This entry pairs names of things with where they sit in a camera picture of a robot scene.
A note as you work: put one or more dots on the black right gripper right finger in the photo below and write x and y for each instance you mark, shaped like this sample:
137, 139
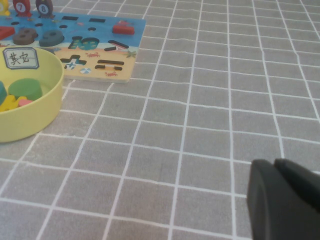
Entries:
300, 180

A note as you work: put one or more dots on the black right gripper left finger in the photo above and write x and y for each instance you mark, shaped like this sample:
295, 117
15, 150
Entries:
270, 212

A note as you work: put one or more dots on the wooden number puzzle board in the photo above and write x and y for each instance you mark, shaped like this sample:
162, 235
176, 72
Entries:
105, 28

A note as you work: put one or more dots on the yellow plastic bowl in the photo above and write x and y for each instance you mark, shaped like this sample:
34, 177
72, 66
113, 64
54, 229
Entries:
30, 118

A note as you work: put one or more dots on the grey white-grid tablecloth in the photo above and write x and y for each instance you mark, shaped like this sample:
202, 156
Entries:
200, 125

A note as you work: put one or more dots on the pink greater-than wooden block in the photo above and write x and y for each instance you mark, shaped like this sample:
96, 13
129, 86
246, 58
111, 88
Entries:
23, 102

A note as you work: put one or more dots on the green round wooden block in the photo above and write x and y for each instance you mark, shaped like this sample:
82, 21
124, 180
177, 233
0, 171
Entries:
24, 88

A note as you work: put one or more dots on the dark grey wooden number nine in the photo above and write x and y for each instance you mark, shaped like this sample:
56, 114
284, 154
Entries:
47, 41

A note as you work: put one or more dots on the yellow plus wooden block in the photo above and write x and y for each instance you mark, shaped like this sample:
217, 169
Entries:
8, 102

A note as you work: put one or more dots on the teal heart wooden block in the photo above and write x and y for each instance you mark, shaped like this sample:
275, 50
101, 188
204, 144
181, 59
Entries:
2, 92

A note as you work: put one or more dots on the brown fish peg eight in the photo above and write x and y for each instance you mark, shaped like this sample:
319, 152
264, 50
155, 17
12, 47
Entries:
44, 9

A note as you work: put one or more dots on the brown wooden number eight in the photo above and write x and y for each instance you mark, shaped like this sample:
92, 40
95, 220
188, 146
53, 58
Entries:
18, 40

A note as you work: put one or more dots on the red fish peg seven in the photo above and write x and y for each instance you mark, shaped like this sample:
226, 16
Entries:
20, 7

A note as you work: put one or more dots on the yellow fish peg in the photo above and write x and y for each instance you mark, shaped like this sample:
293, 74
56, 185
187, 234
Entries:
3, 10

